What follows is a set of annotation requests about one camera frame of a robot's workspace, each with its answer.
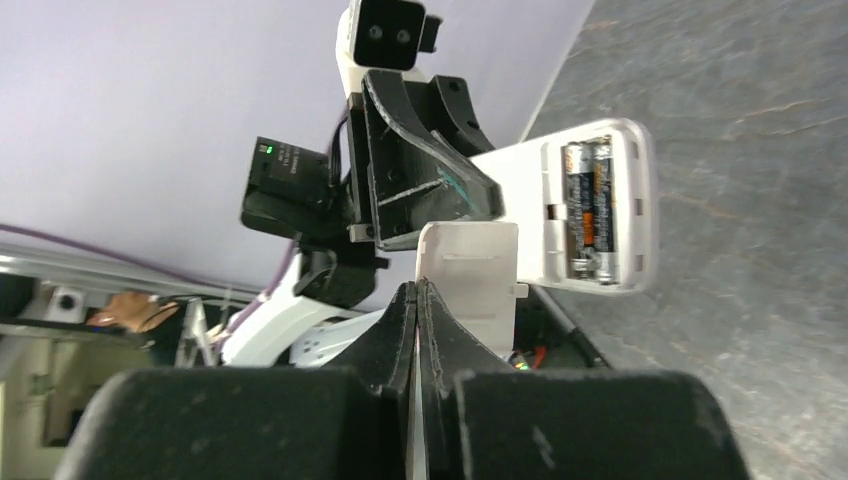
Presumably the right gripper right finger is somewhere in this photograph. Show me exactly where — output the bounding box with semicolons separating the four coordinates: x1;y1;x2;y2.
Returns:
416;280;749;479

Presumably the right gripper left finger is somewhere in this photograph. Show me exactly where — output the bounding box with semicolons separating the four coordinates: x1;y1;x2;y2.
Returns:
56;283;417;479

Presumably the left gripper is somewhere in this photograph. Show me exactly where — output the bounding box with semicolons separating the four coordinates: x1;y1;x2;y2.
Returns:
347;70;505;251

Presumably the white battery compartment cover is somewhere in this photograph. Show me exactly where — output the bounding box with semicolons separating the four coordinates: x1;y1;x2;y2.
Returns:
416;221;529;358

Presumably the AAA battery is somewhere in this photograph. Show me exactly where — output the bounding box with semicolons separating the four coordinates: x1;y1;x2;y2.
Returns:
562;142;596;279
593;136;617;285

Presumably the white remote control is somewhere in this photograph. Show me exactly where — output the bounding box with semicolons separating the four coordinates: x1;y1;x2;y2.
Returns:
472;118;660;297

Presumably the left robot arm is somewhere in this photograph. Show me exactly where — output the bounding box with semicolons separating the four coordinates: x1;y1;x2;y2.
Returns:
217;69;504;367

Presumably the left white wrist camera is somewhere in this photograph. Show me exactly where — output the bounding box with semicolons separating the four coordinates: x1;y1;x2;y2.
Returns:
335;0;443;99

